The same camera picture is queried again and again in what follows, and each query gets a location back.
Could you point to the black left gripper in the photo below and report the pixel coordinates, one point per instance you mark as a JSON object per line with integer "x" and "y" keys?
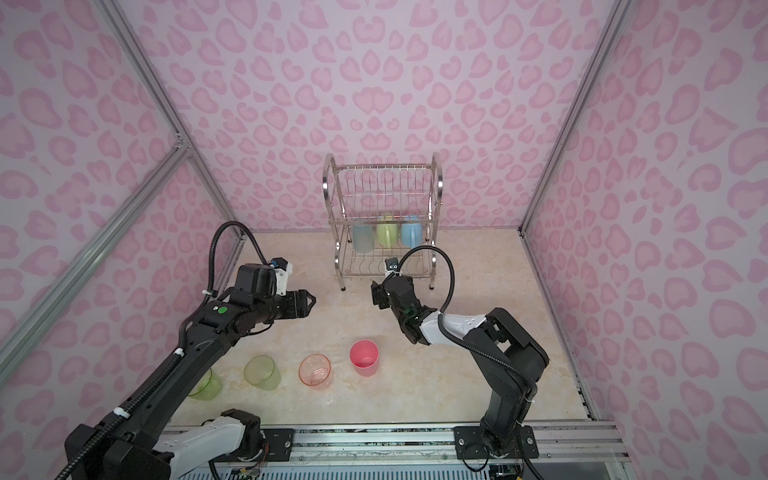
{"x": 298, "y": 303}

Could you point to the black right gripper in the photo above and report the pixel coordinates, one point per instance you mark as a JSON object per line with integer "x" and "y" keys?
{"x": 379, "y": 294}

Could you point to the light blue ceramic mug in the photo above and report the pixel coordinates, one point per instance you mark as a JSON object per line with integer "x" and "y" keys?
{"x": 411, "y": 232}

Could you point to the light green ceramic mug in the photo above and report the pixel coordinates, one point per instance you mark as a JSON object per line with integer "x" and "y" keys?
{"x": 387, "y": 232}

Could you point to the translucent pink plastic cup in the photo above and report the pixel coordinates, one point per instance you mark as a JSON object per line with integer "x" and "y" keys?
{"x": 315, "y": 371}

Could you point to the translucent teal plastic cup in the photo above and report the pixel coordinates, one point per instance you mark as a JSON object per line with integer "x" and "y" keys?
{"x": 363, "y": 238}

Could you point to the opaque pink plastic cup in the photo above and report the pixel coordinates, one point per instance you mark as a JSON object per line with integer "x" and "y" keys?
{"x": 364, "y": 356}

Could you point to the translucent green plastic cup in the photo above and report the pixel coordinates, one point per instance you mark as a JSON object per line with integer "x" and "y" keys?
{"x": 262, "y": 372}

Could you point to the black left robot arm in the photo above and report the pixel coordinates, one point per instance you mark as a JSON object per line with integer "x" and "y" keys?
{"x": 125, "y": 444}

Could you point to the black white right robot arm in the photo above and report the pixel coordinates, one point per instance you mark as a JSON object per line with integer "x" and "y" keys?
{"x": 508, "y": 357}

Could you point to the steel two-tier dish rack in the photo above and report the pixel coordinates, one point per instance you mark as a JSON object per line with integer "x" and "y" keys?
{"x": 378, "y": 211}

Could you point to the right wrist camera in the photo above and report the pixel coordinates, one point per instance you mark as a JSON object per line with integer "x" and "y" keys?
{"x": 392, "y": 266}

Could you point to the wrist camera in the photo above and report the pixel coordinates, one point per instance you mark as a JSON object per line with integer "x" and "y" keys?
{"x": 283, "y": 269}
{"x": 392, "y": 266}

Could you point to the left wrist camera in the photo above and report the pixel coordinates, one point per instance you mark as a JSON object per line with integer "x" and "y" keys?
{"x": 283, "y": 269}

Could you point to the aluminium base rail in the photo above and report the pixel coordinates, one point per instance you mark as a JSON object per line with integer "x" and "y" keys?
{"x": 372, "y": 447}

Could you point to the aluminium diagonal frame bar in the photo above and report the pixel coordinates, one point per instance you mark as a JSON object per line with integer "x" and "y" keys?
{"x": 38, "y": 320}

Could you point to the aluminium corner frame post left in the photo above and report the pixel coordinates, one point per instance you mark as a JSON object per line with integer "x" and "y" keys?
{"x": 127, "y": 38}

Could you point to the aluminium corner frame post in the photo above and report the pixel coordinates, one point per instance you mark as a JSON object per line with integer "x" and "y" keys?
{"x": 620, "y": 14}
{"x": 127, "y": 38}

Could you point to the aluminium corner frame post right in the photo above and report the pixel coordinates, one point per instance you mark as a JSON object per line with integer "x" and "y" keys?
{"x": 620, "y": 14}

